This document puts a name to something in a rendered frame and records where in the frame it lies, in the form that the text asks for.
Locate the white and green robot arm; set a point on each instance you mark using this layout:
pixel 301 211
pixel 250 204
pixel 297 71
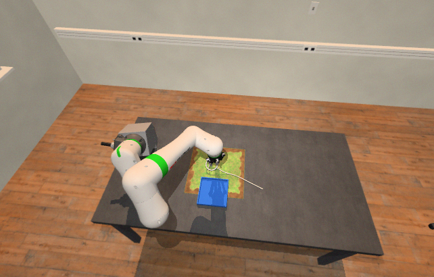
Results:
pixel 140 177

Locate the blue tray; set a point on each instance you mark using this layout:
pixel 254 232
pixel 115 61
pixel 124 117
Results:
pixel 213 192

